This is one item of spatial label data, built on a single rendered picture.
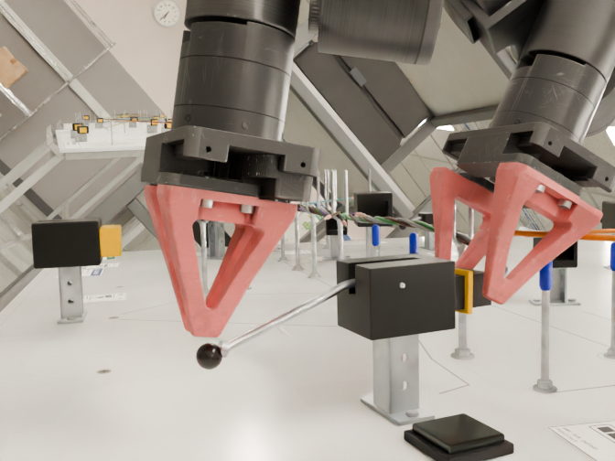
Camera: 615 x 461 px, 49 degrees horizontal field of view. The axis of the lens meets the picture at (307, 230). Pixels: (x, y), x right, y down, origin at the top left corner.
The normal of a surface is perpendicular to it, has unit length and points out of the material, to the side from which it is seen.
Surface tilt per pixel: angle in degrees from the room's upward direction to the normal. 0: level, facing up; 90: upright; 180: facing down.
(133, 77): 90
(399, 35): 131
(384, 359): 138
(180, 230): 98
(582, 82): 88
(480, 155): 112
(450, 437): 50
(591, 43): 91
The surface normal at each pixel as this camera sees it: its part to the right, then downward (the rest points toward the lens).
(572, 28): -0.30, -0.22
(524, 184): 0.16, 0.38
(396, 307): 0.40, 0.07
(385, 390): -0.91, 0.06
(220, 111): -0.06, 0.01
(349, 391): -0.03, -1.00
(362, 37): -0.13, 0.84
